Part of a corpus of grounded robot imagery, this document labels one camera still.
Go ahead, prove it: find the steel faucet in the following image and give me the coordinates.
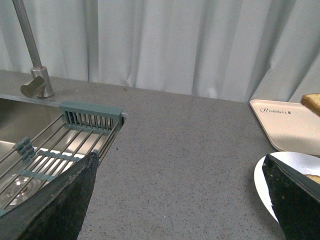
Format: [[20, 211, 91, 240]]
[[13, 0, 55, 99]]

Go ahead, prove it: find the grey-white curtain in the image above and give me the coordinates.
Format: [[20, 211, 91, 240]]
[[0, 0, 320, 104]]

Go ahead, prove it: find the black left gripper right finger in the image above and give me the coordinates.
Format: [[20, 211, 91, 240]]
[[262, 154, 320, 240]]

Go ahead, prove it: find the bread slice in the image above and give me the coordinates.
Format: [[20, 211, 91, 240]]
[[300, 93, 320, 116], [305, 174, 320, 184]]

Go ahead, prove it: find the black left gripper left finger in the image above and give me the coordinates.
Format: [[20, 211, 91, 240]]
[[0, 151, 99, 240]]

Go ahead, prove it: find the steel sink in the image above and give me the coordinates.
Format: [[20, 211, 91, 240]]
[[0, 93, 126, 211]]

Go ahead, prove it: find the beige rabbit tray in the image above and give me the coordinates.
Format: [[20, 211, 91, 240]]
[[249, 99, 320, 156]]

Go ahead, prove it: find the white round plate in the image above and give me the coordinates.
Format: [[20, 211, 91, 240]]
[[253, 151, 320, 223]]

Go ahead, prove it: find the green sink drain rack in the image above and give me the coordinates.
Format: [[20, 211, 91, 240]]
[[0, 101, 129, 217]]

